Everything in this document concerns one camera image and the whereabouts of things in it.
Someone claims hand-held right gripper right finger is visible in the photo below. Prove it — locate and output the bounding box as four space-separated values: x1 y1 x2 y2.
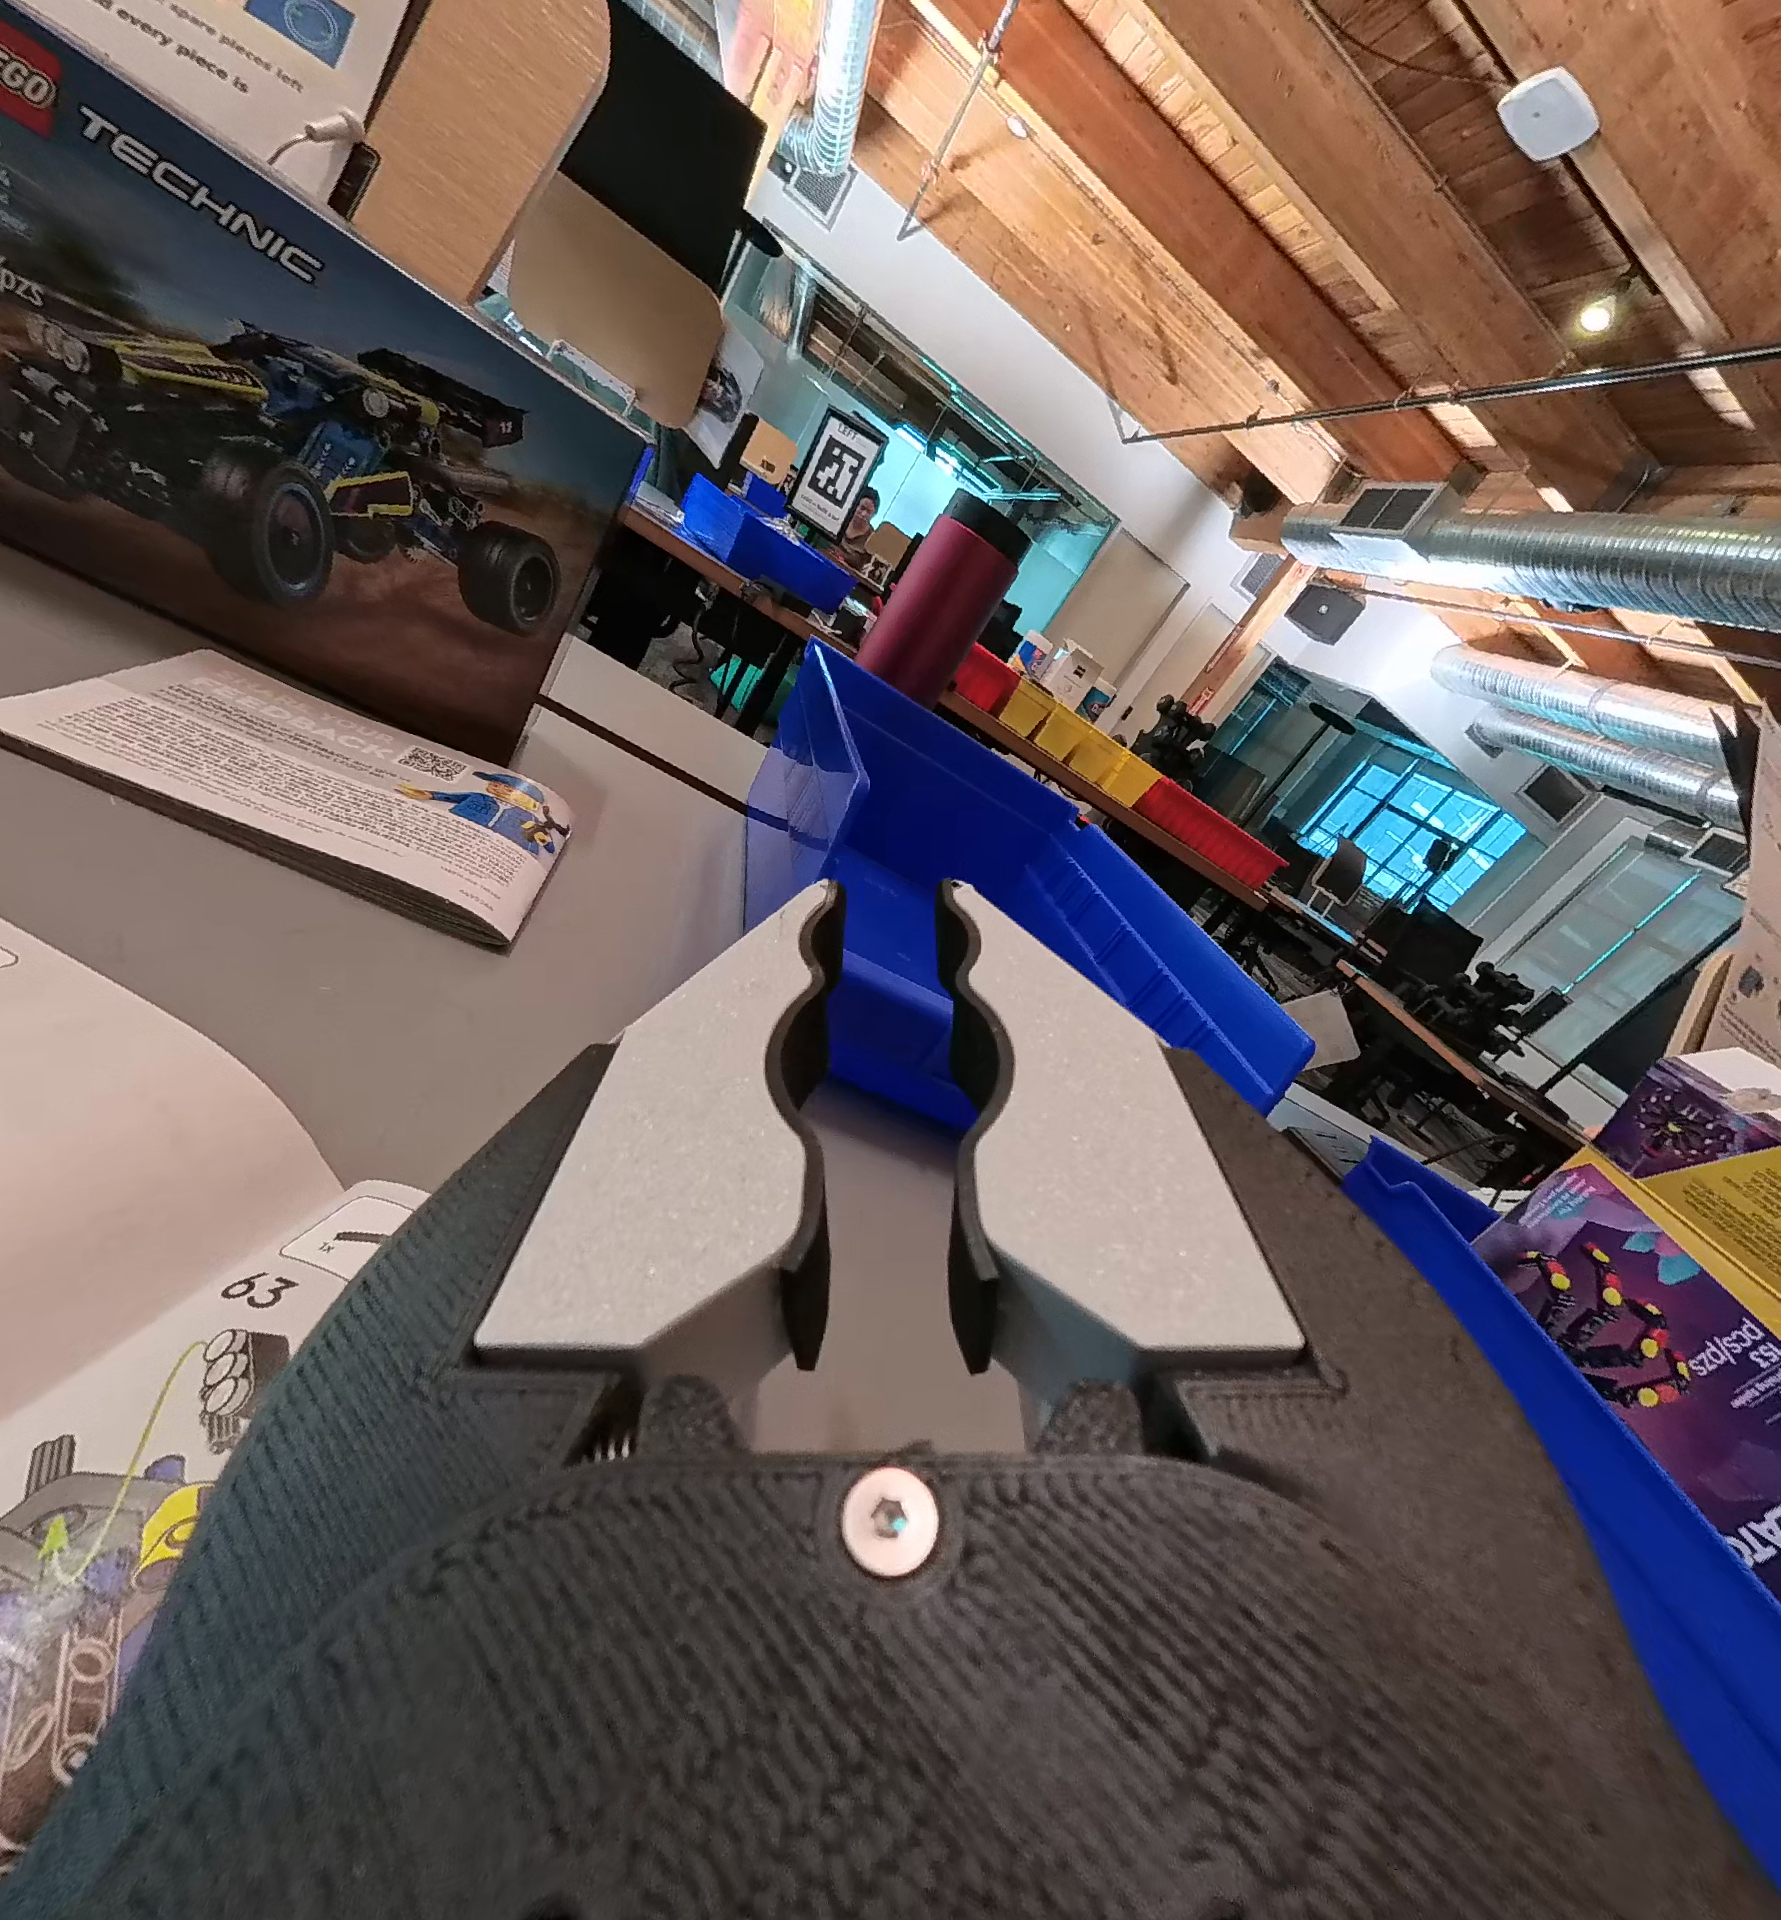
936 879 1307 1453

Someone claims dark lego set box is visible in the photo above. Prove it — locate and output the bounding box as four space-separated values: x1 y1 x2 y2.
0 0 654 767

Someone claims black white marker sign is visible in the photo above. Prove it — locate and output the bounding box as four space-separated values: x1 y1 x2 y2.
789 401 888 537

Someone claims black ceiling pipe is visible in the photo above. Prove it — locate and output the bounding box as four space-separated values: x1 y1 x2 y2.
1123 330 1781 447

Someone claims white ceiling access point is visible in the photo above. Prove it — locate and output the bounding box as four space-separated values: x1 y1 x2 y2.
1494 63 1604 167

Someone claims white charger cable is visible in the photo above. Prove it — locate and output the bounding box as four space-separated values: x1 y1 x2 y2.
267 104 382 196

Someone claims blue plastic storage bin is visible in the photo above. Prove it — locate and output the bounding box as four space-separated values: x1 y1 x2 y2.
1340 1132 1781 1920
678 469 860 614
744 637 1319 1135

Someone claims maroon drink bottle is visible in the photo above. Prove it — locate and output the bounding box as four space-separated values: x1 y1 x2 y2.
851 493 1036 707

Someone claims large silver air duct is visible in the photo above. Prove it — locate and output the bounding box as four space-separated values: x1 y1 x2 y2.
1277 477 1781 651

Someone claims large window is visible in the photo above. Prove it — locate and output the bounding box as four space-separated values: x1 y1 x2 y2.
1302 751 1528 909

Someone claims purple lego box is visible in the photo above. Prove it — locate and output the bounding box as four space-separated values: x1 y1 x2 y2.
1475 1155 1781 1641

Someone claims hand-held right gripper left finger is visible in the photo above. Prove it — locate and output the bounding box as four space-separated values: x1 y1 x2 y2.
469 879 847 1444

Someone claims white cardboard box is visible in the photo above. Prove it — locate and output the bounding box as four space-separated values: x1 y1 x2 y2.
1022 629 1125 707

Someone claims closed lego booklet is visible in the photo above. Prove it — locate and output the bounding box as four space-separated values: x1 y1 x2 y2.
0 648 577 949

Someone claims long red bin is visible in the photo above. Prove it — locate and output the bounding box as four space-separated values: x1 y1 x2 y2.
1135 771 1288 887

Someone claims wood-look desk divider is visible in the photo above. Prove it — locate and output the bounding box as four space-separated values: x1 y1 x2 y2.
351 0 614 309

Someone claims small purple box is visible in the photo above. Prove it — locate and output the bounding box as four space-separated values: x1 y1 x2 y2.
1592 1054 1781 1188

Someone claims open lego instruction booklet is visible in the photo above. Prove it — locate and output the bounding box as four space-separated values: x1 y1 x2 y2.
0 878 435 1920

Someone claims black monitor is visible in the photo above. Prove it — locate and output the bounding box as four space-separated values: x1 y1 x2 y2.
560 0 770 294

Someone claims white poster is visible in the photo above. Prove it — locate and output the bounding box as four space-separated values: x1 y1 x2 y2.
0 0 413 164

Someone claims rounded cardboard panel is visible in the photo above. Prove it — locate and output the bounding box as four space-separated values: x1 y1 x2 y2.
507 168 727 432

